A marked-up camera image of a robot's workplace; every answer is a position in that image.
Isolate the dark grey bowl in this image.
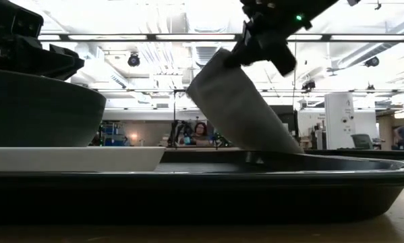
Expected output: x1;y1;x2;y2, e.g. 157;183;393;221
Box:
0;67;107;148

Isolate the black computer monitor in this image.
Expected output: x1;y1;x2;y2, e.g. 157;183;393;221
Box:
269;105;299;136

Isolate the black serving tray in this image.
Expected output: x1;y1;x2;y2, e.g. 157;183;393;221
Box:
0;150;404;225

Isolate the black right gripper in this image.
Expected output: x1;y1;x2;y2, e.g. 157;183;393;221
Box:
223;0;311;78

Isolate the white square pillar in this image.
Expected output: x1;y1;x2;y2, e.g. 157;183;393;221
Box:
324;92;356;151

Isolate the grey office chair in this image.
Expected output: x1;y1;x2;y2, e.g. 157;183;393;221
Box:
350;134;375;151

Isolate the white round plate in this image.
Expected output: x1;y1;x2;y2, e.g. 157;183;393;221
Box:
0;145;167;173

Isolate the grey cloth napkin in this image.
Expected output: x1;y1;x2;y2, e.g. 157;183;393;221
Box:
185;47;304;155

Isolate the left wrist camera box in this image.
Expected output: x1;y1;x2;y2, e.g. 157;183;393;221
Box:
5;5;45;38

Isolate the black aluminium table frame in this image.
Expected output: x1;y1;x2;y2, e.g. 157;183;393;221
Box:
37;33;404;43

